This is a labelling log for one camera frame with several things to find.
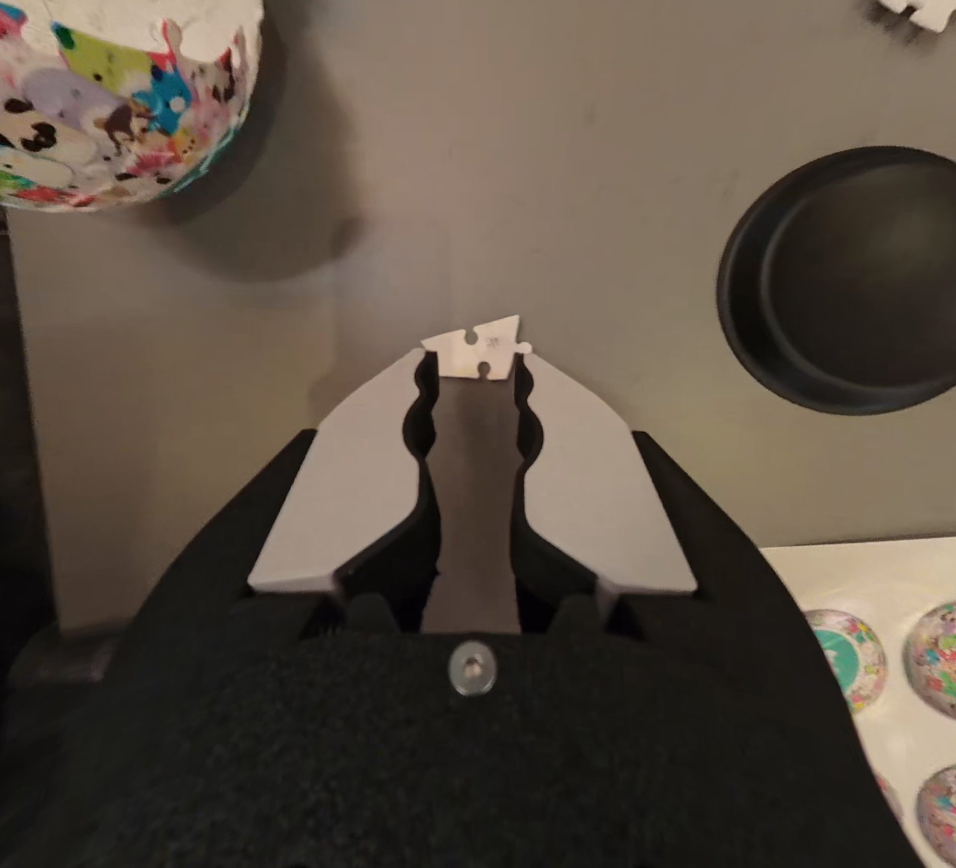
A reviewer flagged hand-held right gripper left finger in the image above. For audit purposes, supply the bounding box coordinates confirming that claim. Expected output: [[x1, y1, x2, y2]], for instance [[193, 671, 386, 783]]
[[246, 349, 443, 596]]

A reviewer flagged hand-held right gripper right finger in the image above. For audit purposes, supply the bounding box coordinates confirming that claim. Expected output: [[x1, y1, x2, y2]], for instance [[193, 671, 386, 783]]
[[510, 351, 699, 596]]

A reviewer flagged partly built puzzle ball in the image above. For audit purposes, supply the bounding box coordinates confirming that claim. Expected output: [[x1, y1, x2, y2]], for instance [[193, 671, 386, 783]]
[[0, 0, 266, 213]]

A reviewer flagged white jigsaw puzzle piece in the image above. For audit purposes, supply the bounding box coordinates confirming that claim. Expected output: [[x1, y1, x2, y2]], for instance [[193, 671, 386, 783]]
[[420, 314, 534, 383]]

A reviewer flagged printed puzzle instruction sheet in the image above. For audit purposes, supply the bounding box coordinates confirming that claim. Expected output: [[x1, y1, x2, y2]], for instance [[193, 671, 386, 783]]
[[758, 539, 956, 868]]

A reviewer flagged black round ball stand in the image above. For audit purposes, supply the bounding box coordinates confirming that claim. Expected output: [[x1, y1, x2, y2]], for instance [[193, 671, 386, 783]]
[[716, 145, 956, 417]]

